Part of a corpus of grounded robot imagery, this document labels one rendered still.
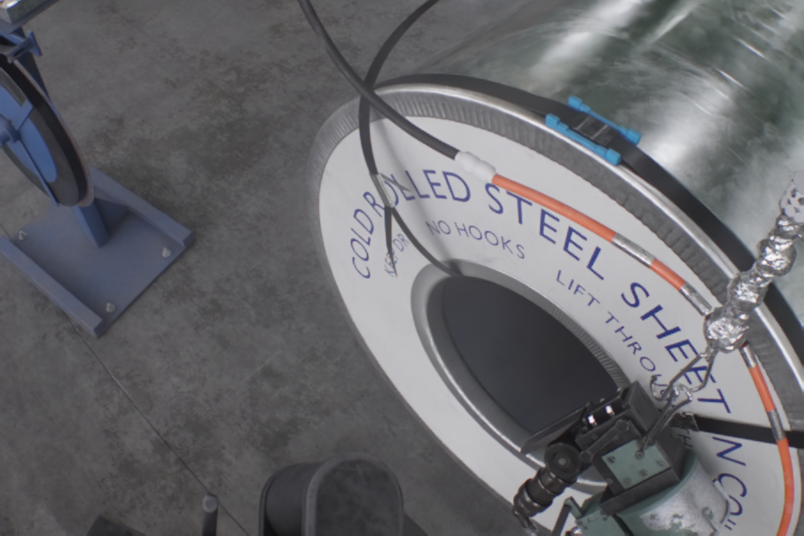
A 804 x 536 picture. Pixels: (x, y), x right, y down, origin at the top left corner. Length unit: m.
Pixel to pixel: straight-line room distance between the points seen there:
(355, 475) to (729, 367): 0.52
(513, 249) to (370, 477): 0.52
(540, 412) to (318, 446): 0.76
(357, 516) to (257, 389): 1.59
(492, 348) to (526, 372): 0.10
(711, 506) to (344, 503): 0.59
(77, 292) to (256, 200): 0.72
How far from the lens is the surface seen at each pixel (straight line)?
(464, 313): 1.55
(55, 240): 2.79
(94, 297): 2.57
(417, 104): 1.07
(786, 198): 0.62
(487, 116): 0.97
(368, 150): 1.16
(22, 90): 2.00
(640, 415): 1.03
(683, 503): 1.06
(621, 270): 0.98
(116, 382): 2.38
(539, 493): 1.21
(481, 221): 1.12
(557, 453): 1.11
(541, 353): 1.68
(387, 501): 0.69
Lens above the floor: 1.97
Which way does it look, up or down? 51 degrees down
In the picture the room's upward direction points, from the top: straight up
